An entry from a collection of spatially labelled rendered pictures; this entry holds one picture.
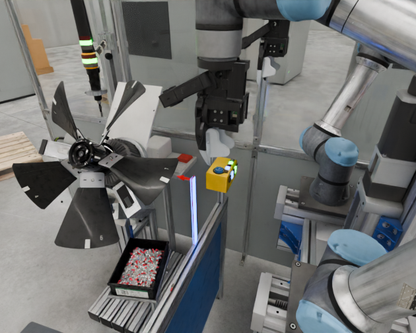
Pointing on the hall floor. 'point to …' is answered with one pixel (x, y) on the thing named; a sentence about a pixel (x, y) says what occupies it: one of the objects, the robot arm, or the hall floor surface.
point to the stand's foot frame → (145, 310)
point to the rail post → (222, 256)
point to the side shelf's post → (169, 217)
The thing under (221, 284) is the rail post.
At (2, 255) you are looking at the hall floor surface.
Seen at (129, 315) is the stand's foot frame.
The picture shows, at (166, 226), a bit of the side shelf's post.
